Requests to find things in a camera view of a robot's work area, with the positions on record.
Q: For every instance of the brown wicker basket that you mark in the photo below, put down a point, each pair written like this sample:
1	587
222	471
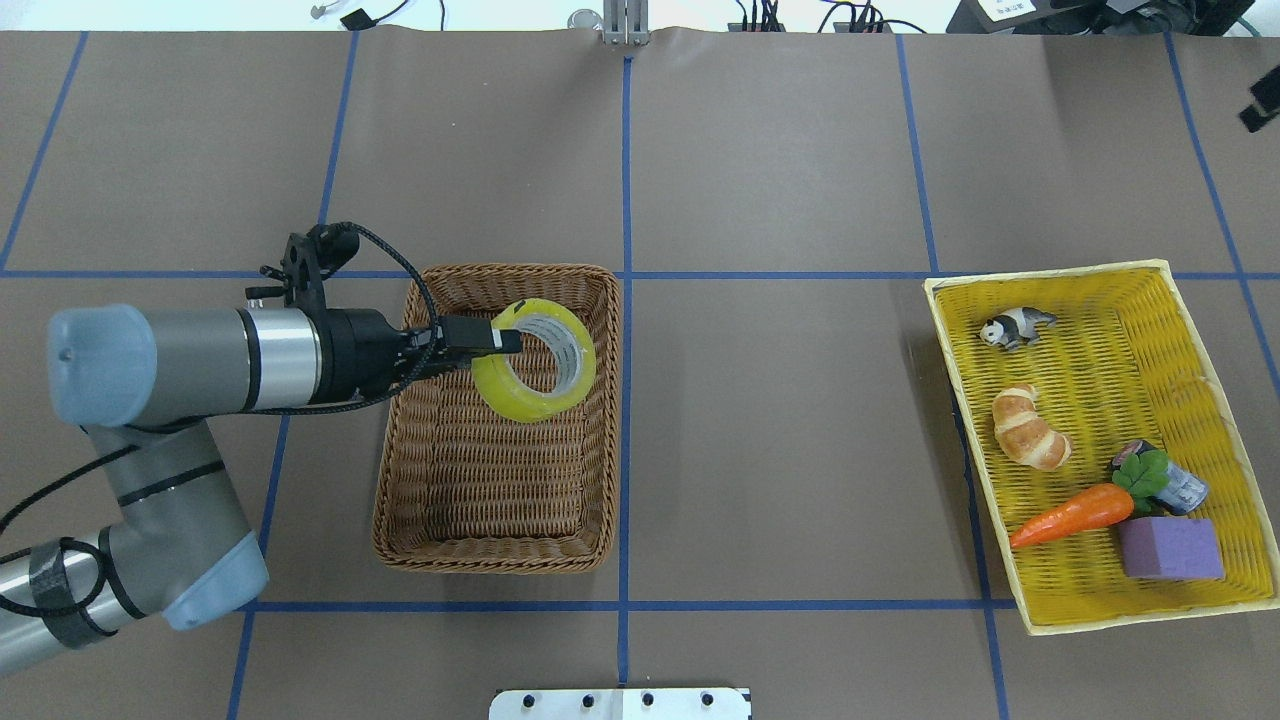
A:
463	490

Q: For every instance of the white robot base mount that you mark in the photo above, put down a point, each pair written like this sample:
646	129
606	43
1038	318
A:
624	703

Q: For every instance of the toy panda figurine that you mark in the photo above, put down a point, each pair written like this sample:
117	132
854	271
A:
1015	328

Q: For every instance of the yellow woven tray basket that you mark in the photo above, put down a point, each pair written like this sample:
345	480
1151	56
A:
1125	361

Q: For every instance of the orange toy carrot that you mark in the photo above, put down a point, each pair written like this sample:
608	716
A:
1097	507

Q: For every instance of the black power strip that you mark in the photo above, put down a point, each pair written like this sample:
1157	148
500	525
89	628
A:
874	24

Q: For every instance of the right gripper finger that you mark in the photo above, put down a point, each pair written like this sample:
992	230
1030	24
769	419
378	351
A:
1264	106

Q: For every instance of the round metal puck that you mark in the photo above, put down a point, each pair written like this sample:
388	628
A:
585	18

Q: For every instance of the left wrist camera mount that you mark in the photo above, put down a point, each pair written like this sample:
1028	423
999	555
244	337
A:
307	261

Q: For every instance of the yellow clear tape roll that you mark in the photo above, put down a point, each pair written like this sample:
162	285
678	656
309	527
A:
572	353

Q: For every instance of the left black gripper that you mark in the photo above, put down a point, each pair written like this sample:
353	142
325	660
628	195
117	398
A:
362	353

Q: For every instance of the purple foam block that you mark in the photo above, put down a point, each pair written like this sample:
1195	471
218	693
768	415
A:
1170	548

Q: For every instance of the toy croissant bread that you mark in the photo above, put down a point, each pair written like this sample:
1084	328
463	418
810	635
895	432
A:
1025	437

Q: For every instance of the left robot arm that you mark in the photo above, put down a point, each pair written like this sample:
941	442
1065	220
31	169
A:
142	385

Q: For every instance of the aluminium frame post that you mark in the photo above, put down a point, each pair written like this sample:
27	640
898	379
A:
625	23

